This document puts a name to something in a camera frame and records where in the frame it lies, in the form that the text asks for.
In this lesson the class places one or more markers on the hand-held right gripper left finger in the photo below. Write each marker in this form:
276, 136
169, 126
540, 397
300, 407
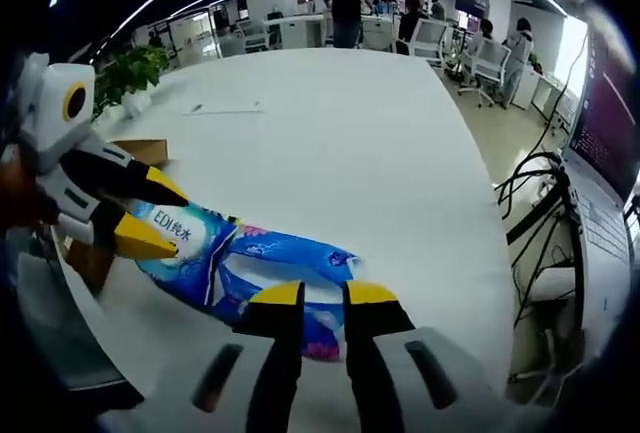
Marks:
275, 343

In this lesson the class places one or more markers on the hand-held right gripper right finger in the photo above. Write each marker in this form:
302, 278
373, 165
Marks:
375, 343

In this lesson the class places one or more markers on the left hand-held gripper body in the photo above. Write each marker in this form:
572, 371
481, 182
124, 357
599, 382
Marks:
55, 118

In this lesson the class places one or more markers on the brown cardboard shoe box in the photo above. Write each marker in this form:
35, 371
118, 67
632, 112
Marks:
145, 150

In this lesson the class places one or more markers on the blue wet wipes pack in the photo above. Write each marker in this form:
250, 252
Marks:
280, 253

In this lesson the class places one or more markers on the person's left hand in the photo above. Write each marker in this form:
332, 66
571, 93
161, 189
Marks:
20, 198

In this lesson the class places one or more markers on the green potted plant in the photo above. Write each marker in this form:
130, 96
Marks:
135, 73

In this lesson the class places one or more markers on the white background office chair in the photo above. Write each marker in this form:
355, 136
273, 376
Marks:
490, 63
432, 40
252, 35

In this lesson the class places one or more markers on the white office desk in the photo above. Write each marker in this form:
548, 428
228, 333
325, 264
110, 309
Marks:
300, 30

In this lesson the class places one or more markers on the laptop with purple screen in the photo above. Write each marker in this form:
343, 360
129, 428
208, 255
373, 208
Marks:
610, 118

